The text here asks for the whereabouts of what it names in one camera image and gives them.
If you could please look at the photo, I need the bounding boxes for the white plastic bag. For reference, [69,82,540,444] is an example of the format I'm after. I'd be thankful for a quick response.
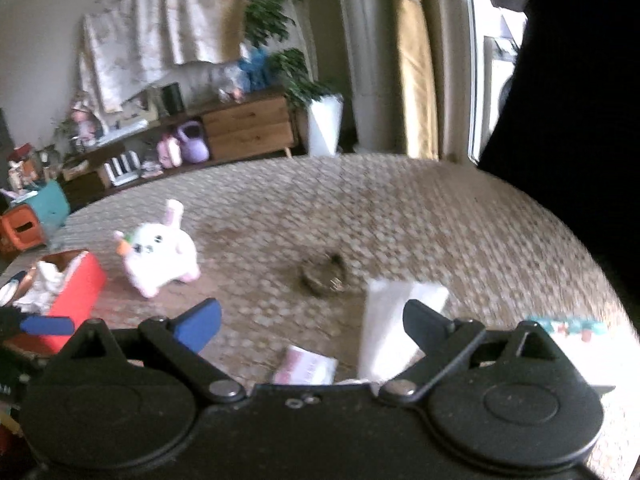
[13,252,87,315]

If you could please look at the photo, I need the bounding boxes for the red cardboard box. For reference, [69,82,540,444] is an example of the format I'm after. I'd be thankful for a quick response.
[14,249,106,328]

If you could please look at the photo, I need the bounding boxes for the white pink bunny plush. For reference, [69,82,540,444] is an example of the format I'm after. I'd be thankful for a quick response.
[114,198,201,299]

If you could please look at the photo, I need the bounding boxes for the orange teal tissue box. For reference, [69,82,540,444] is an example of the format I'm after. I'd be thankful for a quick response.
[1,180,70,252]

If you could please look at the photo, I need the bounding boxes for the small pink white packet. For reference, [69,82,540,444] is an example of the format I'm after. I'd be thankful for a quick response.
[271,346,337,386]

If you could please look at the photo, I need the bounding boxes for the teal patterned packet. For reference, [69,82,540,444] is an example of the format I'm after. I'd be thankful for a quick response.
[528,316,608,342]

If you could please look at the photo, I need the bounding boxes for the patterned lace tablecloth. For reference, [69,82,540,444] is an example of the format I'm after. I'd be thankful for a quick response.
[0,152,627,480]

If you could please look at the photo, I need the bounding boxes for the brown hair scrunchie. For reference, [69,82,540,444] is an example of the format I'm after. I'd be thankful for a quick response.
[299,252,349,297]

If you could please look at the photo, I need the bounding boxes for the purple kettlebell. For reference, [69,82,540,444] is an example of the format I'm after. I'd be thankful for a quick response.
[176,120,210,164]

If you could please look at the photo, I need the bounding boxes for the pink toy case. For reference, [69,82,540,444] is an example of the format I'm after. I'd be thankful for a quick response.
[156,133,182,169]

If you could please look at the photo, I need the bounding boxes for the wooden tv cabinet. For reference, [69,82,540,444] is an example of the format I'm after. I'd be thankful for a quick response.
[58,88,299,209]

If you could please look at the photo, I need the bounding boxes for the doll figurine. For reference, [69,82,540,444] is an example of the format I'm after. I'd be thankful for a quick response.
[70,91,102,150]

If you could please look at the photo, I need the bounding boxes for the black speaker cylinder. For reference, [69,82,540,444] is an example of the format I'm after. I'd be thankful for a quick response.
[160,82,186,116]

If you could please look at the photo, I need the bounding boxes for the white plant pot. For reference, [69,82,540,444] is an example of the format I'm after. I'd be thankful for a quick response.
[307,94,344,157]

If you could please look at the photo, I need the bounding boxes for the blue gift bag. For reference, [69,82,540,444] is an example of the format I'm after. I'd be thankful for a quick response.
[238,47,273,93]

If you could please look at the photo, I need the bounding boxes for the washing machine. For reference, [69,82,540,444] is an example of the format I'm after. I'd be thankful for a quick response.
[483,36,520,138]

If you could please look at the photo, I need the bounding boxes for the yellow curtain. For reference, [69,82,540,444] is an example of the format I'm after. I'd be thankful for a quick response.
[394,0,439,160]

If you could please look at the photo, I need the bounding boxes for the floral draped cloth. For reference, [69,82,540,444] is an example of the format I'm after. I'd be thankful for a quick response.
[78,0,244,114]

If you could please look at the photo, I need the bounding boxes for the green potted plant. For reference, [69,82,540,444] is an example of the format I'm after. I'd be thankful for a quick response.
[244,0,344,110]

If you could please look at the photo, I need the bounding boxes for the white standing air conditioner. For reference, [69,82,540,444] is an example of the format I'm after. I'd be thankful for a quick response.
[340,0,402,153]

